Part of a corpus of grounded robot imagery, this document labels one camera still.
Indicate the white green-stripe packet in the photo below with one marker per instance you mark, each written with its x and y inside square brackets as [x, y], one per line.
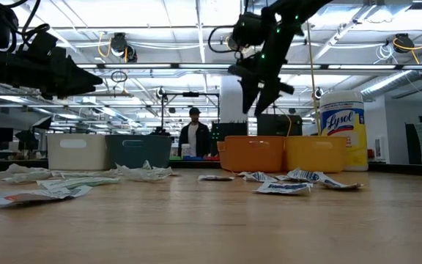
[79, 182]
[86, 174]

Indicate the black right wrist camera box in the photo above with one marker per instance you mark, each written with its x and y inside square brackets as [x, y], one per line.
[249, 29]

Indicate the white red-print packet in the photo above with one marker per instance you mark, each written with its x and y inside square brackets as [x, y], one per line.
[31, 196]

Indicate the orange plastic bin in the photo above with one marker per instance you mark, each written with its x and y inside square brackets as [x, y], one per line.
[251, 155]

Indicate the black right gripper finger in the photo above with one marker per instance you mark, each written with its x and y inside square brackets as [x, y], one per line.
[269, 97]
[249, 93]

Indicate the white building column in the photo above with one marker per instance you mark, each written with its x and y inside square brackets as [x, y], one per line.
[231, 106]

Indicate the white plastic bin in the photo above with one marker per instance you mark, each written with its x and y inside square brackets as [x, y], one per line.
[77, 154]

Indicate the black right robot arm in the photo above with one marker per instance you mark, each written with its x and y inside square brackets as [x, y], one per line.
[299, 9]

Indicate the yellow plastic bin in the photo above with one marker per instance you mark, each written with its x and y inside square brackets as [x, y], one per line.
[315, 155]

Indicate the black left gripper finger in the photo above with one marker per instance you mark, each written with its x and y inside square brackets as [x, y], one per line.
[75, 89]
[81, 75]

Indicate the person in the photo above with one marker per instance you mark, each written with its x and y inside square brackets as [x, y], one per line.
[200, 139]

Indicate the long ceiling light bar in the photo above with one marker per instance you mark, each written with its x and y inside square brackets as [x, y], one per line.
[141, 66]

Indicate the crumpled white packet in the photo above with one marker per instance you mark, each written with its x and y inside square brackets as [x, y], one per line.
[145, 173]
[24, 169]
[20, 178]

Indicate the white blue-print packet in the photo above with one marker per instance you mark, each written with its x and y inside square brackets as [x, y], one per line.
[216, 178]
[304, 176]
[283, 177]
[284, 187]
[339, 184]
[260, 177]

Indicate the teal plastic bin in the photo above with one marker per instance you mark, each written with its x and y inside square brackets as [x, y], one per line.
[137, 154]

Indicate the black metal frame stand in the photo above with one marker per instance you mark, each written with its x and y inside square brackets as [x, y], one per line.
[190, 94]

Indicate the silver air duct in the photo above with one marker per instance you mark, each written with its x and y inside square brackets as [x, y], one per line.
[390, 81]

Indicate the small white bottle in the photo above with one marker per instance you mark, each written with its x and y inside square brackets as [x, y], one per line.
[186, 151]

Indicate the Lysol wipes canister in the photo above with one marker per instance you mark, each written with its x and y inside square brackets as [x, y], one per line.
[343, 124]

